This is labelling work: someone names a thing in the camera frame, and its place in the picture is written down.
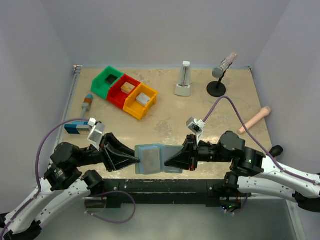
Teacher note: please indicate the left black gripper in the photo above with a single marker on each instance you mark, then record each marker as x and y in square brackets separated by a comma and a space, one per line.
[105, 153]

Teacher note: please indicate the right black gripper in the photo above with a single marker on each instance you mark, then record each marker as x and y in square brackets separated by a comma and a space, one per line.
[191, 153]

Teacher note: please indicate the green card holder wallet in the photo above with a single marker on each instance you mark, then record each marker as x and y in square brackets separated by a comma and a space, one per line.
[152, 158]

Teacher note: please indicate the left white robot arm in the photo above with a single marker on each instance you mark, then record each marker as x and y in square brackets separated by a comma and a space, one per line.
[63, 184]

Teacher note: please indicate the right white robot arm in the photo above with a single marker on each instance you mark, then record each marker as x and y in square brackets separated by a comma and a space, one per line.
[251, 171]

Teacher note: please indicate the card stack in yellow bin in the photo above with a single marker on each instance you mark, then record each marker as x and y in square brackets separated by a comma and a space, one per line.
[143, 99]

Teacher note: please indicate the card stack in red bin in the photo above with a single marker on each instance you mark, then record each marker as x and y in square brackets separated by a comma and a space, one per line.
[127, 88]

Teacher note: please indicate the toy block hammer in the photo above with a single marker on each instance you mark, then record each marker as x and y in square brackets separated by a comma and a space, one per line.
[80, 127]

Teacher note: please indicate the yellow plastic bin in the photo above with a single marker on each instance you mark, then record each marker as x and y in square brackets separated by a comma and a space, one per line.
[136, 110]

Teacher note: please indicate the red plastic bin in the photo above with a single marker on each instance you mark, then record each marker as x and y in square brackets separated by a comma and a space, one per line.
[116, 95]

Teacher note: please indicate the green plastic bin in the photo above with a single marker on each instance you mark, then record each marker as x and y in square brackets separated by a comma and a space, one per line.
[104, 81]

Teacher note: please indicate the black item in green bin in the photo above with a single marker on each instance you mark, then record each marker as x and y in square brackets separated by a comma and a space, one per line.
[111, 79]

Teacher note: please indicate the white metronome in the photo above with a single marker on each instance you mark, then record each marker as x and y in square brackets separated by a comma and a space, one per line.
[183, 86]

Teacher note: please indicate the black microphone stand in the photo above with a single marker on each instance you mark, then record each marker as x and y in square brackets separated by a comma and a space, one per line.
[217, 88]

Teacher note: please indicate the grey glitter microphone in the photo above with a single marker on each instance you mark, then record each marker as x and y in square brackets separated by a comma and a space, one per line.
[223, 65]

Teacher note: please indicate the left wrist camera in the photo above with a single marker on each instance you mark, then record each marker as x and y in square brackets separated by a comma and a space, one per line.
[96, 132]

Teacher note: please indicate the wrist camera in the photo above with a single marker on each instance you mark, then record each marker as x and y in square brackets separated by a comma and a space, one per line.
[197, 127]
[96, 132]

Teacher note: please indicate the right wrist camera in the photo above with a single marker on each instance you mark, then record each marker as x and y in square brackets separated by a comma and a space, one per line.
[197, 127]

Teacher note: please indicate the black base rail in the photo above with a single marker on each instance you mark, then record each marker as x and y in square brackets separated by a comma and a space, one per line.
[113, 193]

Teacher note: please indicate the aluminium frame rail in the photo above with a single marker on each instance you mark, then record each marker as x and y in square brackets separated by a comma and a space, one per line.
[60, 125]

